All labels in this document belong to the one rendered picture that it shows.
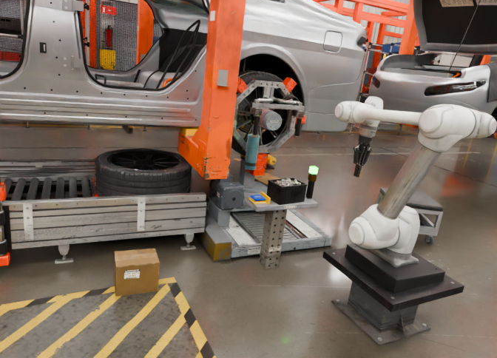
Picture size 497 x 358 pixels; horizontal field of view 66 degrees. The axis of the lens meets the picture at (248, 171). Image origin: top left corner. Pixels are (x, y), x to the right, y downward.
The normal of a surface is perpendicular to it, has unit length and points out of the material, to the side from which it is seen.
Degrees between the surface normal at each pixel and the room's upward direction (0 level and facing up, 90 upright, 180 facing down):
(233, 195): 90
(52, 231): 90
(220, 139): 90
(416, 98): 89
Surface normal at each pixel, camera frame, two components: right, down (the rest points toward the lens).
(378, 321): -0.89, 0.03
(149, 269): 0.37, 0.30
